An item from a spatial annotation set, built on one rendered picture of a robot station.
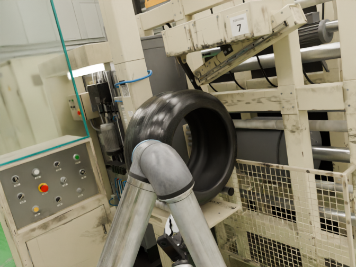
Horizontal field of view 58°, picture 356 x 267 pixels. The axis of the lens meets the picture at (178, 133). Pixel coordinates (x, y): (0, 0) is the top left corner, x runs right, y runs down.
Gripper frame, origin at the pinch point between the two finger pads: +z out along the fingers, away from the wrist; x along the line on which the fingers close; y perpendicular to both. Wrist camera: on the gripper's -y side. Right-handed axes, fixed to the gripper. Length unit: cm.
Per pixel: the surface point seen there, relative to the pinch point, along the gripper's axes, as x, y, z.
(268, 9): 74, -18, 62
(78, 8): -370, 264, 1090
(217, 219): 6.6, 37.0, 9.7
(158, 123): 11.3, -17.7, 33.5
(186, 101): 25, -12, 43
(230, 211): 12.4, 43.4, 14.4
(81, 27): -395, 308, 1049
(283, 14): 78, -15, 56
